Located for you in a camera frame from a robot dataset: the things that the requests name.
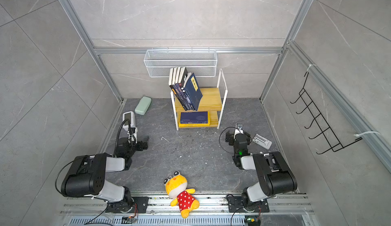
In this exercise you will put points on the yellow frog plush toy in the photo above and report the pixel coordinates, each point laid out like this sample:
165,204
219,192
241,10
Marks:
176,189

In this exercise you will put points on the black upright book on shelf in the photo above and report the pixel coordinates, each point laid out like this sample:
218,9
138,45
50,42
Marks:
172,85

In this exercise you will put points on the white metal phone stand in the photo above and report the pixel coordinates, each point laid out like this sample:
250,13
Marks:
263,142

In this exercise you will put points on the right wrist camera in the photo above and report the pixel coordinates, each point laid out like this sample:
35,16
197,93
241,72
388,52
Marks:
239,128

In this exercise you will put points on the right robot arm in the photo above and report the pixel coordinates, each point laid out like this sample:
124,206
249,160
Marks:
273,173

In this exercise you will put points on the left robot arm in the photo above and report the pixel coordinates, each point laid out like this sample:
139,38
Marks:
86,175

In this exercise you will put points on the white wooden two-tier shelf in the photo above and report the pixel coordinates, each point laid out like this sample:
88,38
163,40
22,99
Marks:
214,100

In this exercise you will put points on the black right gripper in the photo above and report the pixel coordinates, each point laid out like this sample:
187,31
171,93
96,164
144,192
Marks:
230,138

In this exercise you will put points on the white wire mesh basket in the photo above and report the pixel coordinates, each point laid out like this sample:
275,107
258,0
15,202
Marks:
202,63

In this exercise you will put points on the yellow cartoon book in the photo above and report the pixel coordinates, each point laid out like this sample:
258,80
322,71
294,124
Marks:
191,125

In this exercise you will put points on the black wire hook rack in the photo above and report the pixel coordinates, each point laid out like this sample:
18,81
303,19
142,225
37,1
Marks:
319,120

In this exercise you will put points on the blue book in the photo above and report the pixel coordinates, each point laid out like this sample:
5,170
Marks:
192,91

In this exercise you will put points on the mint green case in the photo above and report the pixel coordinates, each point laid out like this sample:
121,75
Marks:
143,105

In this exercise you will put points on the white digital clock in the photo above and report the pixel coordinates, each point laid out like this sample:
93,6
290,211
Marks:
131,117

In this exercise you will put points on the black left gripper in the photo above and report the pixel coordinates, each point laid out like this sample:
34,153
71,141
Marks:
141,147

